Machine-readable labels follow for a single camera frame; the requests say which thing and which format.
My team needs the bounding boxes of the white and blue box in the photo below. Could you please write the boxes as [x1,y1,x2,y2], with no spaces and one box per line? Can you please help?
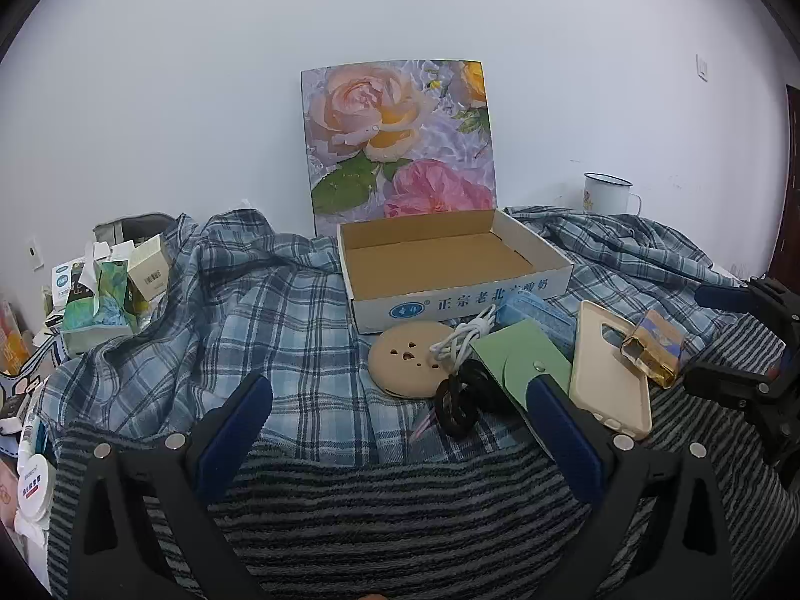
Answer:
[50,259,89,314]

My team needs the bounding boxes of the orange packet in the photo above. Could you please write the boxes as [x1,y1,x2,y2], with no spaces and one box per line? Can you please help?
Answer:
[0,300,32,376]

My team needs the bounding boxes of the grey striped towel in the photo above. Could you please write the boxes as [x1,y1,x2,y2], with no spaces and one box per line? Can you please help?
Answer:
[46,312,792,600]

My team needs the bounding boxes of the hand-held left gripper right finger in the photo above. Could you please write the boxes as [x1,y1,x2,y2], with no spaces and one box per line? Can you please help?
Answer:
[526,373,734,600]

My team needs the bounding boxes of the white charging cable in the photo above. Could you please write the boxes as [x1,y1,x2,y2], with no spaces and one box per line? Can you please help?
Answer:
[431,306,499,370]

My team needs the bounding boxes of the cardboard box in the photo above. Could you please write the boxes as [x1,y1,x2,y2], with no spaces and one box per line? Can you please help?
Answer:
[337,207,575,335]

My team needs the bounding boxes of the cartoon printed bag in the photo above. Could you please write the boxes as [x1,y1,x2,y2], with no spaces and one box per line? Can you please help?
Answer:
[0,331,70,392]

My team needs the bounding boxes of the floral rose picture board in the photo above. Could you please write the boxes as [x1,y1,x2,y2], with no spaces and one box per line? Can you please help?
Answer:
[300,60,499,239]

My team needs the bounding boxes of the black hair ties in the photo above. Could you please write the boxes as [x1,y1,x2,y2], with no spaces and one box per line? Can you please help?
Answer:
[435,359,501,440]

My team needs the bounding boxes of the white round jar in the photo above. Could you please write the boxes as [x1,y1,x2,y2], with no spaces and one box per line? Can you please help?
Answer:
[15,453,57,526]

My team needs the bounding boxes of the dark wooden door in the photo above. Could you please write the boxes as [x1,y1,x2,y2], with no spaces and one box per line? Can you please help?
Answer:
[765,84,800,292]

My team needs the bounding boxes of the gold and blue packet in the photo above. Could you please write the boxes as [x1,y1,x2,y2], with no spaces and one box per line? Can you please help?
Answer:
[620,309,687,387]

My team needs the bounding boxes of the blue plaid shirt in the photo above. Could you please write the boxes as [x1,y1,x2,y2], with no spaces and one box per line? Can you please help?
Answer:
[37,205,751,470]

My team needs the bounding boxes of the beige phone case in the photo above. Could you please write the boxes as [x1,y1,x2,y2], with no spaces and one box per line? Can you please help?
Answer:
[568,300,654,442]

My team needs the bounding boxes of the green card pouch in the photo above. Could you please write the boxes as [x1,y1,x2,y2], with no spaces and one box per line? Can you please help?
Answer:
[468,317,573,407]

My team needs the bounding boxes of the green tissue pack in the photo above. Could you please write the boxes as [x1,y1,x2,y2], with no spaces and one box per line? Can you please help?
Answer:
[60,260,142,354]

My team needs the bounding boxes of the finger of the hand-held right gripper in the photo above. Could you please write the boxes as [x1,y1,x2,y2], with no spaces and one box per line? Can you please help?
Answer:
[695,275,800,334]
[683,356,800,470]

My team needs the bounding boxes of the cream carton box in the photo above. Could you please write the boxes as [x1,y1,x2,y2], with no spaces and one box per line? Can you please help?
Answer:
[128,234,171,304]

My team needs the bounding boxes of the white enamel mug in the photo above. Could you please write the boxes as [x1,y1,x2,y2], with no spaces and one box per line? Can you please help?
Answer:
[583,172,643,215]

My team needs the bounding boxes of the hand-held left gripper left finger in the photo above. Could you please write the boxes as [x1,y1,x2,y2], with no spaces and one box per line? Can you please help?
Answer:
[67,373,276,600]

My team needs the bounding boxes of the grey bag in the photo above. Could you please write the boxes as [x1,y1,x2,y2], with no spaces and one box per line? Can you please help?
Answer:
[93,212,179,248]

